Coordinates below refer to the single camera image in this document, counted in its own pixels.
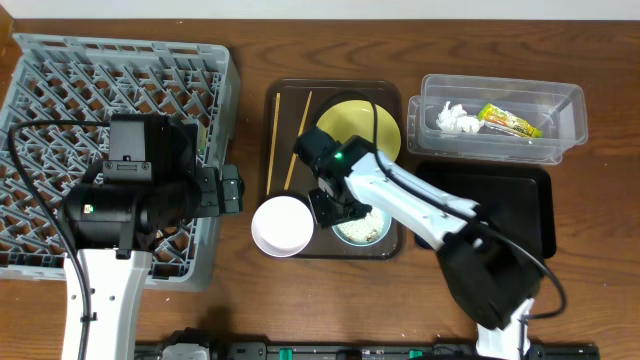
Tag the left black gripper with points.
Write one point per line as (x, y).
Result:
(230, 188)

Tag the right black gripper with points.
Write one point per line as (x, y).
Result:
(326, 208)

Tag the light blue bowl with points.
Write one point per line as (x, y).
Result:
(365, 231)

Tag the green orange snack wrapper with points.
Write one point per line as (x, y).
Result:
(508, 122)

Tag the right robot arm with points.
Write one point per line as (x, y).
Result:
(491, 278)

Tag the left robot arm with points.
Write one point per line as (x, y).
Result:
(149, 182)

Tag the clear plastic waste bin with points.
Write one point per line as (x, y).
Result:
(558, 110)

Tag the pink bowl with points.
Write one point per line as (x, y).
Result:
(282, 226)

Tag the yellow plate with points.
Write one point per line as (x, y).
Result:
(355, 117)

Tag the dark brown serving tray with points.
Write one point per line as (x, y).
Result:
(301, 100)

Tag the left wooden chopstick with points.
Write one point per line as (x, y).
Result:
(273, 142)

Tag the crumpled white tissue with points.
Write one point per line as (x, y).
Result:
(455, 119)

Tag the black tray bin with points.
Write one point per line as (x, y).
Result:
(517, 199)

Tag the grey plastic dish rack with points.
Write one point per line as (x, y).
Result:
(64, 90)

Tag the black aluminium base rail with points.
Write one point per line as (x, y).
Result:
(192, 343)

